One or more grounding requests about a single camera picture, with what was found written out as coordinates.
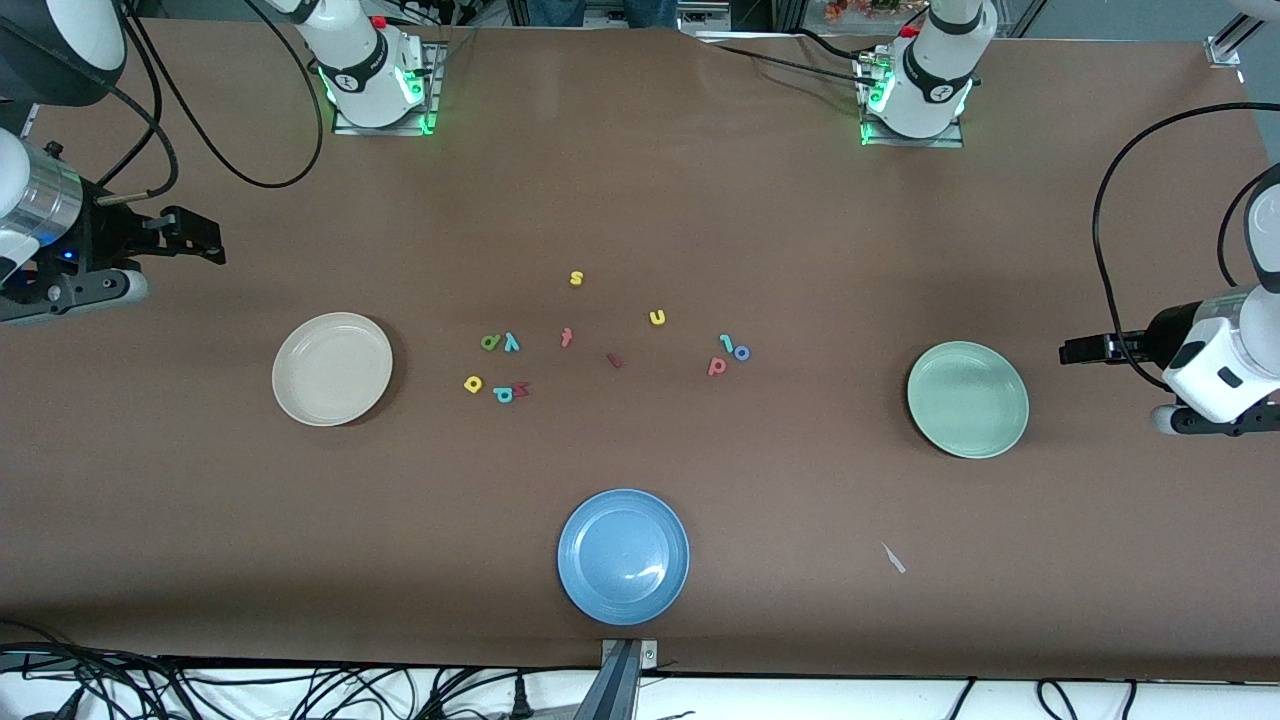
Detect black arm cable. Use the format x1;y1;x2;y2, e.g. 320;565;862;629
1091;102;1280;391
95;0;326;196

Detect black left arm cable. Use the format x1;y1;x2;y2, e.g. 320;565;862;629
1091;102;1280;391

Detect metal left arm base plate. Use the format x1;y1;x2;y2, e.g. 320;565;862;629
858;50;966;149

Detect aluminium frame corner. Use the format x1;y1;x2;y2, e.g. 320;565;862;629
1205;0;1280;69

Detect beige brown plate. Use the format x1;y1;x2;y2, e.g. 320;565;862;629
272;312;394;428

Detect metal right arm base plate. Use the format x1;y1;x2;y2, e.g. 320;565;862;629
332;40;447;136

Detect blue plate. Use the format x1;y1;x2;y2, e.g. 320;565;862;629
557;488;691;627

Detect grey camera mount pole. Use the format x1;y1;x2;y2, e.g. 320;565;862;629
570;638;661;720

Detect pale green plate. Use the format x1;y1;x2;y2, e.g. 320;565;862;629
907;341;1030;460

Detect person in blue jeans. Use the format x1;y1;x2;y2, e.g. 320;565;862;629
527;0;679;28

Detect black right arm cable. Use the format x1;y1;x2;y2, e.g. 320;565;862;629
95;0;326;196

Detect brown table cover sheet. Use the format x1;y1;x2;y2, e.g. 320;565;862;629
0;18;1280;683

